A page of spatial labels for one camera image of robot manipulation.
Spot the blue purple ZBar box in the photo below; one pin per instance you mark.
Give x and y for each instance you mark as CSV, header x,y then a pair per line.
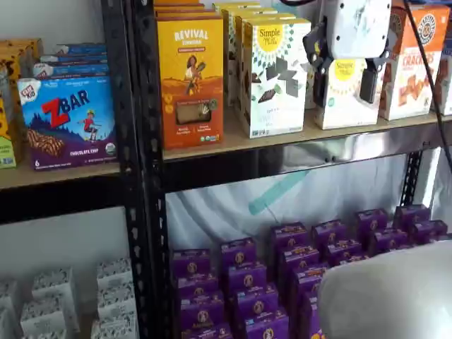
x,y
74,58
74,70
67,123
83,48

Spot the yellow chocolate chip box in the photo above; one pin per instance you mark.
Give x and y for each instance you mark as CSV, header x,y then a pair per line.
x,y
21,47
8,81

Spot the orange Revival cracker box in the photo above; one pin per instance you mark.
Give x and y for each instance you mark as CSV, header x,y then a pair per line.
x,y
176,7
183,15
192,88

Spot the white patterned small box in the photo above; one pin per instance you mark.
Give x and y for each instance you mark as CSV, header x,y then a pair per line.
x,y
44,314
8,310
114,326
53,284
114,270
116,298

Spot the purple Annie's snack box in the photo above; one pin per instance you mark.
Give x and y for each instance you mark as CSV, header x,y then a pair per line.
x,y
201,312
411,216
370,222
309,279
266,326
256,305
206,332
429,231
197,287
344,251
329,233
299,257
289,236
310,314
247,279
238,252
190,263
353,260
390,242

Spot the orange Pretzel Crackers box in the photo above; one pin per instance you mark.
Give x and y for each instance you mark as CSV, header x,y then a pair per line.
x,y
411,88

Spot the green snack box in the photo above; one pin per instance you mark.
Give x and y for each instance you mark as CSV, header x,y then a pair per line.
x,y
7,155

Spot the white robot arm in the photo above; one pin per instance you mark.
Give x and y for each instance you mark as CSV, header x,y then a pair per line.
x,y
388,293

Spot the Simple Mills almond bar box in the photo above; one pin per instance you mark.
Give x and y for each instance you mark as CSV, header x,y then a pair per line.
x,y
346,109
309,92

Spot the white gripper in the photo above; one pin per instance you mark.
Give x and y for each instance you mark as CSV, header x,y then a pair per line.
x,y
356,31

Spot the Simple Mills mint thins box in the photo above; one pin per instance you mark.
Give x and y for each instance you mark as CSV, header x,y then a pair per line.
x,y
230,35
240,53
279,106

